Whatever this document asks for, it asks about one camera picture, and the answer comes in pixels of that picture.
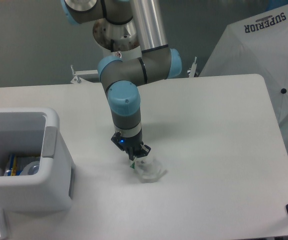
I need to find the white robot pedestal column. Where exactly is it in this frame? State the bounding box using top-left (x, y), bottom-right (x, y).
top-left (93, 18), bottom-right (142, 61)

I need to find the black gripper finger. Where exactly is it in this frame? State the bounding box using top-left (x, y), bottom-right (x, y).
top-left (133, 144), bottom-right (151, 160)
top-left (111, 132), bottom-right (134, 160)

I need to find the white metal base frame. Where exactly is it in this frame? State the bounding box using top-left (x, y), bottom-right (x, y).
top-left (70, 56), bottom-right (200, 84)

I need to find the blue yellow package in bin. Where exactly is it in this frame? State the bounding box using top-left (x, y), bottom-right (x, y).
top-left (3, 152), bottom-right (41, 177)

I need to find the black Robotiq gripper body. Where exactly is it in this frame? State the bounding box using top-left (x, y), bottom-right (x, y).
top-left (124, 133), bottom-right (142, 151)

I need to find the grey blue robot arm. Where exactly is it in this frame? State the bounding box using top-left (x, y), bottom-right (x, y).
top-left (61, 0), bottom-right (182, 161)

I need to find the white Superior umbrella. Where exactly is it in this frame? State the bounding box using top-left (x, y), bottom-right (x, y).
top-left (199, 1), bottom-right (288, 141)

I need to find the white wrapper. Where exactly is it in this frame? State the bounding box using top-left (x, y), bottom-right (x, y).
top-left (20, 161), bottom-right (40, 176)
top-left (130, 155), bottom-right (168, 184)

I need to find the white plastic trash can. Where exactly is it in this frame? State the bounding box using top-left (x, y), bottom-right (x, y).
top-left (0, 107), bottom-right (75, 212)

